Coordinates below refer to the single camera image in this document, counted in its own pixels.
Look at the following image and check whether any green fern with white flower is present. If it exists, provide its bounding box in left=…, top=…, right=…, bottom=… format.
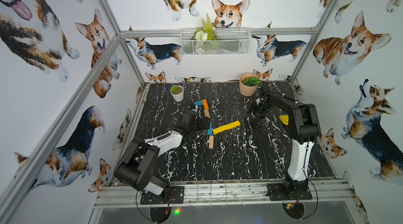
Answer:
left=193, top=14, right=218, bottom=54

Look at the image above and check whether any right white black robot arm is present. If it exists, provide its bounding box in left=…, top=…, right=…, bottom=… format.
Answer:
left=249, top=87, right=321, bottom=199

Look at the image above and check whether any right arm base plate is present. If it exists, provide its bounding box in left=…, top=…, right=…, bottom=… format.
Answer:
left=266, top=182, right=313, bottom=201

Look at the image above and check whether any small white plant pot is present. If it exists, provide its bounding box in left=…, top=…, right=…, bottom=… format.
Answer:
left=170, top=85, right=184, bottom=102

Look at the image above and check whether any yellow toy shovel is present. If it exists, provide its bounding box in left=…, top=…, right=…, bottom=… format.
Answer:
left=280, top=115, right=289, bottom=125

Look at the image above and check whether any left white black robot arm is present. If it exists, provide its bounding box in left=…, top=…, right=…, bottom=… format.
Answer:
left=113, top=104, right=211, bottom=199

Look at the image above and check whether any white wire wall basket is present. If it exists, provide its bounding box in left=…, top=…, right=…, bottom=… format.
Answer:
left=180, top=28, right=251, bottom=56

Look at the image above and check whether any long teal block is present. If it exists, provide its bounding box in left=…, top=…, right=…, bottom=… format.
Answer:
left=207, top=121, right=213, bottom=135

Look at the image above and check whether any natural wood block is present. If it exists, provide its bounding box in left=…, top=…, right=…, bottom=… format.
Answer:
left=204, top=110, right=211, bottom=119
left=208, top=135, right=214, bottom=149

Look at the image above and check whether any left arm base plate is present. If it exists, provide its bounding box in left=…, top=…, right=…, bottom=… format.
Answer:
left=140, top=186, right=185, bottom=205

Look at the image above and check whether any terracotta plant pot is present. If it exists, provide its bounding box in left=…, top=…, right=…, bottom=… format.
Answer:
left=239, top=73, right=260, bottom=97

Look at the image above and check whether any yellow block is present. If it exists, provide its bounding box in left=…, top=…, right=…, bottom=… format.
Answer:
left=213, top=121, right=240, bottom=135

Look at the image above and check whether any orange block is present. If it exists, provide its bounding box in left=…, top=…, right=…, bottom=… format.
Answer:
left=202, top=99, right=209, bottom=110

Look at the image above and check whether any aluminium front rail frame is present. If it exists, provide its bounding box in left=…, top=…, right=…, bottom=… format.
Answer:
left=94, top=180, right=354, bottom=209

